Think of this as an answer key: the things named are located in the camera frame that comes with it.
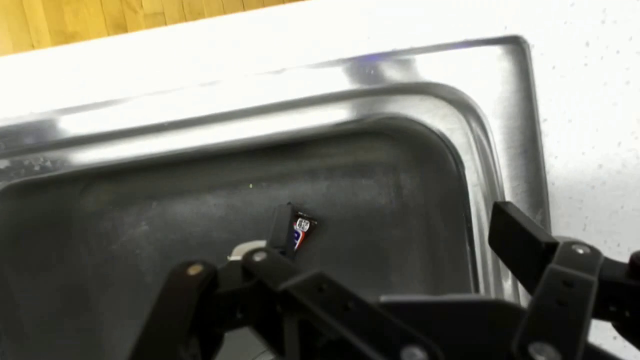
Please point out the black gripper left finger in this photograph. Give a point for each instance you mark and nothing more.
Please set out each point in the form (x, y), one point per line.
(312, 300)

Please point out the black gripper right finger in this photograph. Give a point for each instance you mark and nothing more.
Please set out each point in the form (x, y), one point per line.
(566, 286)

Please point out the brown Snickers candy bar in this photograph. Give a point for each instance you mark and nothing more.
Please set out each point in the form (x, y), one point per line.
(301, 230)

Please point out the stainless steel double sink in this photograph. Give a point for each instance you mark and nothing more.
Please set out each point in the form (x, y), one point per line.
(166, 201)

